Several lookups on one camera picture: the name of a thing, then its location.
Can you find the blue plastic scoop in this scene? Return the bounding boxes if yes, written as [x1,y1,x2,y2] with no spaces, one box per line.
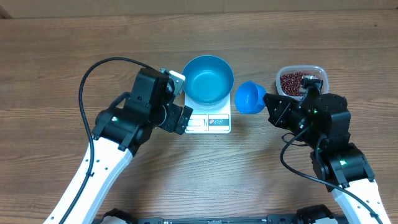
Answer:
[234,81,266,114]

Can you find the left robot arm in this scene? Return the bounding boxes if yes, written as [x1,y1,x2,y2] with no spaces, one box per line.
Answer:
[46,68,192,223]

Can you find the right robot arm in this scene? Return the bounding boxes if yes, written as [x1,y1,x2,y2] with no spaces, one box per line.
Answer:
[263,92,390,223]

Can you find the white kitchen scale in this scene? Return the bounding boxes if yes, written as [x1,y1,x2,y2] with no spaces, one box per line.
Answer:
[184,95,231,134]

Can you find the teal metal bowl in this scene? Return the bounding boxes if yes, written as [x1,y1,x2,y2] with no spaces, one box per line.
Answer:
[182,55,234,105]

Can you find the red beans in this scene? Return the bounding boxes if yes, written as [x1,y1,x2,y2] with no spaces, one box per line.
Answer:
[280,72,318,96]

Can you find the clear plastic container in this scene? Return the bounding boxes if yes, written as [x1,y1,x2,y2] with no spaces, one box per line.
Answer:
[275,65,330,100]

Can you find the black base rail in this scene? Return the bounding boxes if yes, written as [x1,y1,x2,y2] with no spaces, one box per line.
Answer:
[92,205,349,224]

